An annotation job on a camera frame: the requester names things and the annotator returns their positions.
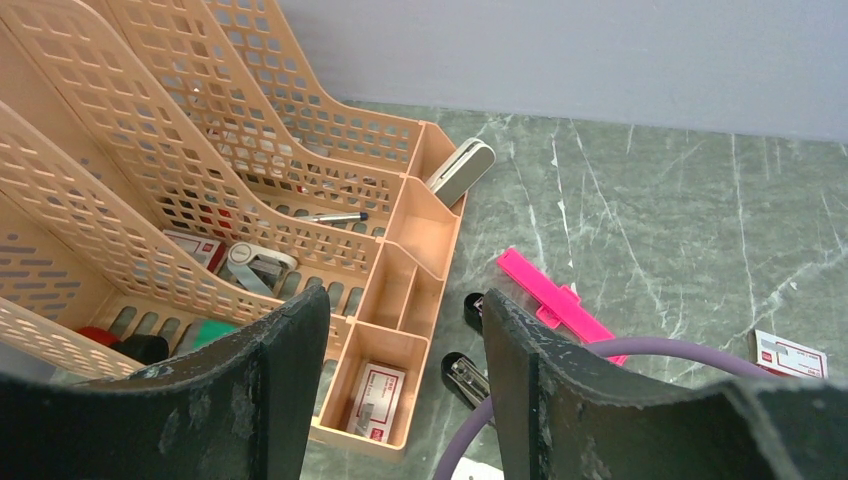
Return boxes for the orange mesh file organizer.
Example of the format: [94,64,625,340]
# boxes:
[1,1,464,461]

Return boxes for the silver blue pen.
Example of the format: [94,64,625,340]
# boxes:
[297,212,369,224]

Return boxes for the grey white device in organizer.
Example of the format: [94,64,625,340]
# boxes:
[425,137,496,208]

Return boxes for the staple box in organizer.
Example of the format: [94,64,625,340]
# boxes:
[346,362,406,443]

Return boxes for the black stapler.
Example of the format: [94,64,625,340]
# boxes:
[441,292,490,410]

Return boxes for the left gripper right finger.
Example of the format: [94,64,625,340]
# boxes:
[482,290,847,479]

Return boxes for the pink plastic staple remover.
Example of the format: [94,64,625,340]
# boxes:
[496,248,616,343]

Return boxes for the red box in organizer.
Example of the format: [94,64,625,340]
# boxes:
[162,229,227,274]

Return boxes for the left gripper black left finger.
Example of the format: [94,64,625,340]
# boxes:
[1,286,330,479]

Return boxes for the red white staple box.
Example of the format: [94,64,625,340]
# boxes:
[748,329,829,379]

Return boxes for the red black round objects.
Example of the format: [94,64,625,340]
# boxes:
[76,326,170,365]

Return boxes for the green round object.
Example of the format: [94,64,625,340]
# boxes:
[174,319,237,355]

